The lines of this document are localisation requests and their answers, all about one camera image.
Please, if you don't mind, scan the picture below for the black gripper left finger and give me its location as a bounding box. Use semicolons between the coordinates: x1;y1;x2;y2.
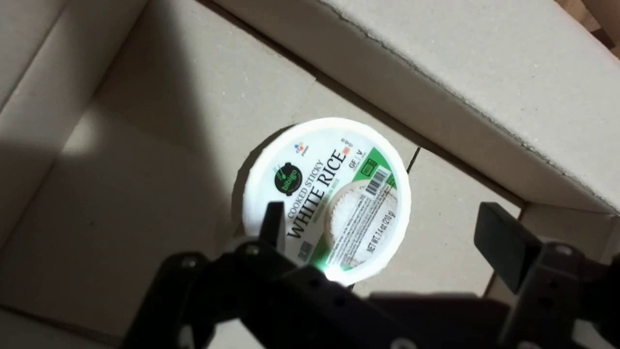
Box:
123;199;423;349

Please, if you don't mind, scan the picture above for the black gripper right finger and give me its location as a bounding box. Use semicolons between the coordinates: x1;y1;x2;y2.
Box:
474;201;620;349

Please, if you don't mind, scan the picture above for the white rice bowl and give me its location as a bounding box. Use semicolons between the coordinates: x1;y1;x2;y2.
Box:
232;114;414;289

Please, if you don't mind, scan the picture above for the open cardboard box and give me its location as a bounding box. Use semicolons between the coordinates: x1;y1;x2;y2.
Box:
0;0;620;349

